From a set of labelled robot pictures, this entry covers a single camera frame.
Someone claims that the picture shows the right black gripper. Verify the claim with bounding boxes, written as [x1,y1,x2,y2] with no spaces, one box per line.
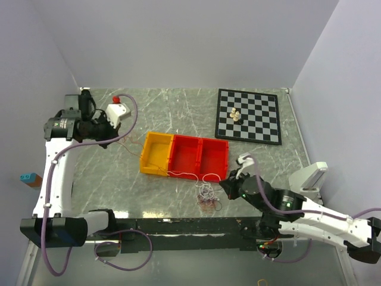
[219,167,267,212]

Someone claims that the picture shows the white thin cable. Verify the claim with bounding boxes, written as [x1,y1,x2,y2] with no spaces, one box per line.
[165,170,223,201]

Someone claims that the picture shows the purple thin cable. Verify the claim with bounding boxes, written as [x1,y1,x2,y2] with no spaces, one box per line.
[196,184,224,213]

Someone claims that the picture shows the orange thin cable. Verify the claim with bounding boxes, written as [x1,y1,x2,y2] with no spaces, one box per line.
[115,133,218,213]

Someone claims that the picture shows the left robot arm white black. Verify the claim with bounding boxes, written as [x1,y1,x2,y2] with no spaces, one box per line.
[20,91,130,248]

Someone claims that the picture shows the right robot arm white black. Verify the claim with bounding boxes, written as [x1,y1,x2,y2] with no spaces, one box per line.
[219,170,380,264]

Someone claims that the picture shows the black marker orange cap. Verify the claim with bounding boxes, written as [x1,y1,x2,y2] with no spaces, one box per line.
[79,89,96,120]

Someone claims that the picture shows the red bin right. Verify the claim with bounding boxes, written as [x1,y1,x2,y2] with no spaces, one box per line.
[199,138,229,182]

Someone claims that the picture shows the red bin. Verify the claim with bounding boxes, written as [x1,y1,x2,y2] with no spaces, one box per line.
[168,135,201,181]
[199,138,229,182]

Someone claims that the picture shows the white stand device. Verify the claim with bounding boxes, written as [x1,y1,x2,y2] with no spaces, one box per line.
[288,161,329,201]

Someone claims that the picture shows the yellow plastic bin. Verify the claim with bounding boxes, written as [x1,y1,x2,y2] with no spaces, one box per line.
[139,132,174,176]

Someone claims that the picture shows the red bin middle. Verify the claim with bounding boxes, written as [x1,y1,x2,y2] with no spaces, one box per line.
[168,135,201,181]

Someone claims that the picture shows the white chess piece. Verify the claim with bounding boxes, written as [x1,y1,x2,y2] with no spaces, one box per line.
[233,111,241,122]
[230,108,236,118]

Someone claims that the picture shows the black white chessboard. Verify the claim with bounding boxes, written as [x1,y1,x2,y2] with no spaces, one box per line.
[214,89,282,145]

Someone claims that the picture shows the blue orange toy block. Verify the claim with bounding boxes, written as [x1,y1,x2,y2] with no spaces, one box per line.
[20,173,42,189]

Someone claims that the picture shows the yellow rubber band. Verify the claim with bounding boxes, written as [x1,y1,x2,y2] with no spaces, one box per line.
[257,279,268,286]

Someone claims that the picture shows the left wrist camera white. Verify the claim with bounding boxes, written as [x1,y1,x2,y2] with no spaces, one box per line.
[105,103,131,129]

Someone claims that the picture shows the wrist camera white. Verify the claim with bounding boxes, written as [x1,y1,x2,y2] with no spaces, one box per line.
[236,153,255,179]
[105,103,131,129]

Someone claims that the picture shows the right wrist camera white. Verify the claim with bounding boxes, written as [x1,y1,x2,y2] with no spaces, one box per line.
[236,153,255,179]

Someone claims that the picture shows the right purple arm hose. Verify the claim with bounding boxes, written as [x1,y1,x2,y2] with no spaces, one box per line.
[243,154,381,265]

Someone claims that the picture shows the aluminium rail frame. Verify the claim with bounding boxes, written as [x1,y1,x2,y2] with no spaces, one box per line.
[14,220,358,286]

